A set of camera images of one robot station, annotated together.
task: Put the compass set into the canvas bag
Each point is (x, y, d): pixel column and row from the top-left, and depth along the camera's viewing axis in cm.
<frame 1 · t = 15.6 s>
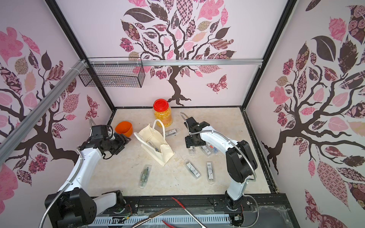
left hand: (128, 144, 82), fingers open
right hand: (192, 142, 89), fingers open
cream canvas tote bag: (154, 142, 99), point 2 cm above the table
red-lid jar yellow flakes: (163, 112, 102), point 14 cm above the table
orange plastic cup: (125, 128, 108), on the table
green compass set case: (146, 173, 85), point 2 cm above the table
compass set case near jar: (172, 131, 105), point 2 cm above the table
compass set case centre upright: (192, 150, 96), on the table
compass set case front centre: (193, 170, 86), point 2 cm above the table
compass set case front right: (209, 166, 87), point 2 cm above the table

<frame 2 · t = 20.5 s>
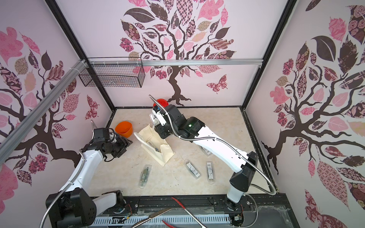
left hand: (130, 147, 83), fingers open
right hand: (159, 124, 69), fingers open
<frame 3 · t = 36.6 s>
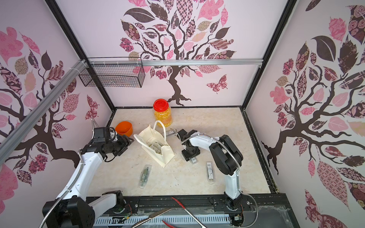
left hand: (131, 145, 81), fingers open
right hand: (190, 155, 93), fingers open
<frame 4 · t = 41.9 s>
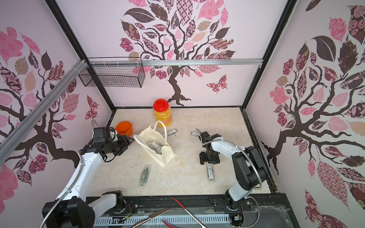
left hand: (131, 145, 81), fingers open
right hand: (207, 161, 88), fingers open
